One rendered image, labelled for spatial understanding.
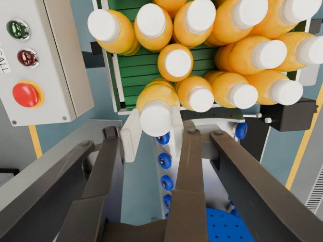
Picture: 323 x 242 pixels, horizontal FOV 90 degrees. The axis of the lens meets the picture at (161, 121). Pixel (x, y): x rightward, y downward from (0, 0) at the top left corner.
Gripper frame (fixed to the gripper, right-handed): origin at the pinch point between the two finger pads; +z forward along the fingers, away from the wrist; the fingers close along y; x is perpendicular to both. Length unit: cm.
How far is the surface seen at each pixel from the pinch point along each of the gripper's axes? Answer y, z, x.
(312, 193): 146, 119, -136
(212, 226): 11.3, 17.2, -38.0
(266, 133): 79, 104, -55
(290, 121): 28.5, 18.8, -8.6
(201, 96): 7.0, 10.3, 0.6
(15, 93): -20.3, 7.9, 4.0
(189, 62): 5.2, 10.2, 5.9
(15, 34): -17.3, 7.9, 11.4
